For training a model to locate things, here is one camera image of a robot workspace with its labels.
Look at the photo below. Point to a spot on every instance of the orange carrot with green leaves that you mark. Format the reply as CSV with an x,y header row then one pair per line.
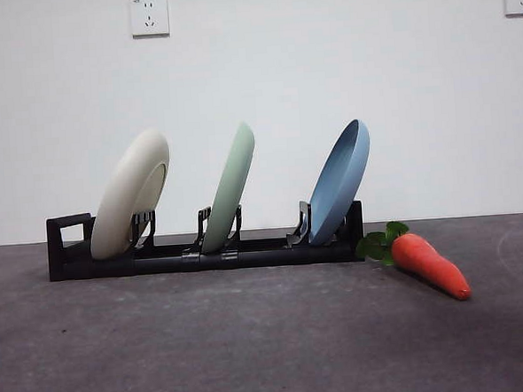
x,y
425,261

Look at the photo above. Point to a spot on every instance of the blue plate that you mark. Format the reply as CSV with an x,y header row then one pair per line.
x,y
336,191

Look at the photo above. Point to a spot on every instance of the cream plate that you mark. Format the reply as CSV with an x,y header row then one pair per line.
x,y
128,195

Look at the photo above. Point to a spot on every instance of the green plate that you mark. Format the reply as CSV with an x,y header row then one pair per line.
x,y
230,184

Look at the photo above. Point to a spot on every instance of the black plate rack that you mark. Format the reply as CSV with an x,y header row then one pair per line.
x,y
292,256

